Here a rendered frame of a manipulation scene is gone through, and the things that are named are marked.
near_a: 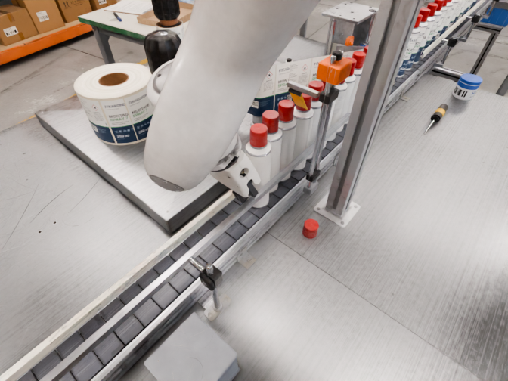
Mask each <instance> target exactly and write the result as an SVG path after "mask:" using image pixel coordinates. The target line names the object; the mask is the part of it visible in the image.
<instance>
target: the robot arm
mask: <svg viewBox="0 0 508 381"><path fill-rule="evenodd" d="M319 2H320V0H194V6H193V10H192V13H191V16H190V20H189V23H188V25H187V29H186V31H185V34H184V37H183V39H182V41H181V44H180V46H179V49H178V51H177V54H176V55H175V59H172V60H170V61H168V62H166V63H164V64H163V65H162V66H160V67H159V68H158V69H157V70H156V71H155V72H154V73H153V75H152V76H151V77H150V79H149V82H148V84H147V96H148V98H149V100H150V102H151V103H152V104H153V105H154V106H155V110H154V112H153V116H152V119H151V122H150V127H149V129H148V133H147V139H146V144H145V149H144V167H145V170H146V172H147V174H148V176H149V177H150V179H151V180H152V181H153V182H154V183H155V184H157V185H158V186H160V187H162V188H164V189H165V190H167V191H174V192H182V191H188V190H190V189H192V188H194V187H196V186H197V185H198V184H200V183H201V182H202V181H203V180H204V179H205V178H206V177H207V175H208V174H210V175H211V176H212V177H213V178H215V179H216V180H218V181H220V182H221V183H222V184H224V185H225V186H227V187H228V188H229V189H230V190H232V193H233V195H234V196H235V197H236V199H237V200H239V201H240V202H241V203H243V202H244V201H245V200H247V199H248V198H249V196H252V197H256V196H257V194H258V193H259V192H258V191H257V190H256V189H255V187H254V186H253V184H252V182H253V183H255V184H259V183H260V181H261V180H260V177H259V174H258V172H257V171H256V169H255V167H254V165H253V164H252V162H251V161H250V159H249V158H248V156H247V155H246V154H245V153H244V152H243V151H242V150H241V147H242V144H241V140H240V136H239V135H238V133H237V131H238V129H239V127H240V125H241V123H242V121H243V119H244V118H245V116H246V114H247V112H248V110H249V108H250V106H251V104H252V102H253V100H254V98H255V96H256V94H257V92H258V90H259V88H260V86H261V84H262V83H263V81H264V79H265V77H266V75H267V74H268V71H269V70H270V69H271V67H272V66H273V64H274V62H275V61H276V60H277V59H278V58H279V56H280V55H281V53H282V52H283V50H284V49H285V48H286V46H288V44H289V43H290V41H291V40H292V39H293V37H294V36H295V34H297V32H298V31H299V29H300V28H301V27H302V25H303V23H304V22H305V21H306V20H307V19H308V17H309V16H310V14H311V13H312V11H313V10H314V9H315V8H316V6H317V5H318V3H319Z"/></svg>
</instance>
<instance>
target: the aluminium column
mask: <svg viewBox="0 0 508 381"><path fill-rule="evenodd" d="M422 4H423V0H381V2H380V5H379V10H378V13H377V16H376V21H375V24H374V27H373V32H372V35H371V38H370V44H369V46H368V49H367V54H366V57H365V61H364V65H363V69H362V72H361V77H360V80H359V83H358V88H357V91H356V94H355V99H354V103H353V105H352V111H351V113H350V117H349V120H348V125H347V128H346V131H345V136H344V139H343V143H342V147H341V151H340V153H339V158H338V162H337V164H336V170H335V172H334V176H333V181H332V184H331V187H330V192H329V195H328V198H327V203H326V206H325V209H326V210H328V211H330V212H331V213H333V214H335V215H337V216H339V217H340V218H341V217H342V215H343V214H344V213H345V212H346V210H347V209H348V208H349V206H350V204H351V201H352V197H353V195H354V193H355V189H356V187H357V185H358V181H359V178H360V176H361V173H362V170H363V168H364V164H365V162H366V159H367V156H368V153H369V151H370V148H371V145H372V143H373V139H374V137H375V134H376V130H377V129H378V126H379V122H380V120H381V118H382V115H383V111H384V109H385V107H386V103H387V100H388V99H389V95H390V92H391V90H392V86H393V84H394V81H395V78H396V76H397V73H398V70H399V67H400V65H401V62H402V59H403V56H404V53H405V51H406V48H407V44H408V42H409V40H410V36H411V34H412V32H413V29H414V25H415V23H416V21H417V17H418V15H419V12H420V9H421V6H422Z"/></svg>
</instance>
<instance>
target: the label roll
mask: <svg viewBox="0 0 508 381"><path fill-rule="evenodd" d="M151 76H152V74H151V72H150V70H149V69H148V68H147V67H145V66H143V65H140V64H137V63H111V64H107V65H103V66H100V67H95V68H94V69H91V70H89V71H87V72H85V73H83V74H82V75H81V76H80V77H78V78H77V80H76V81H75V82H74V86H73V87H74V89H75V91H76V94H77V96H78V98H79V100H80V102H81V104H82V107H83V109H84V111H85V113H86V115H87V117H88V120H89V122H90V123H91V126H92V128H93V130H94V133H95V134H96V136H97V137H98V139H99V140H101V141H103V142H104V143H107V144H112V145H128V144H135V143H138V142H141V141H144V140H146V139H147V133H148V129H149V127H150V122H151V119H152V116H153V112H154V110H155V106H154V105H153V104H152V103H151V102H150V100H149V98H148V96H147V84H148V82H149V79H150V77H151Z"/></svg>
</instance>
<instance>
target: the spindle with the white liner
mask: <svg viewBox="0 0 508 381"><path fill-rule="evenodd" d="M180 44H181V39H180V37H179V36H178V34H177V33H176V32H173V31H171V30H169V29H162V30H154V31H153V32H151V33H148V34H147V35H146V36H145V39H144V50H145V53H146V56H147V62H148V65H149V68H150V72H151V74H152V75H153V73H154V72H155V71H156V70H157V69H158V68H159V67H160V66H162V65H163V64H164V63H166V62H168V61H170V60H172V59H175V55H176V54H177V51H178V49H179V46H180Z"/></svg>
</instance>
